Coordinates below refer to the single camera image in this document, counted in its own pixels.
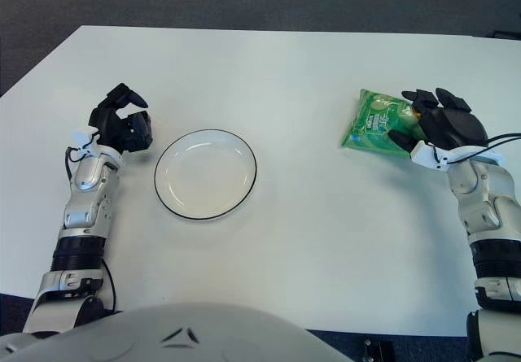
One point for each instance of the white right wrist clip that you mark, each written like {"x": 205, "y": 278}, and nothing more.
{"x": 425, "y": 156}

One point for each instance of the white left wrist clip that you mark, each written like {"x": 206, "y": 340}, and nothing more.
{"x": 83, "y": 140}

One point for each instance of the green potato chip bag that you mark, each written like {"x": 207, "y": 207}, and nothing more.
{"x": 374, "y": 122}

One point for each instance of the black stand under table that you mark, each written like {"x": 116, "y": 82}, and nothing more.
{"x": 384, "y": 351}

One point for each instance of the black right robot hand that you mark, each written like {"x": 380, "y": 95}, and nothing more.
{"x": 452, "y": 126}

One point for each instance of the grey robot torso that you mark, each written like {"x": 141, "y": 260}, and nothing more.
{"x": 175, "y": 333}

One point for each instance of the white plate with black rim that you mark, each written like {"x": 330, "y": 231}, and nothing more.
{"x": 205, "y": 175}

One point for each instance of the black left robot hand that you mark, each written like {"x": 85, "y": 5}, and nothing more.
{"x": 112, "y": 128}

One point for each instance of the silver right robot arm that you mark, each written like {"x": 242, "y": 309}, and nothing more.
{"x": 488, "y": 199}

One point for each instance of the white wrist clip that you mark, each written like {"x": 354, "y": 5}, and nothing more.
{"x": 425, "y": 156}
{"x": 83, "y": 140}

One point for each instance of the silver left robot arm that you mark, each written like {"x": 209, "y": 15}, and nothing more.
{"x": 85, "y": 203}

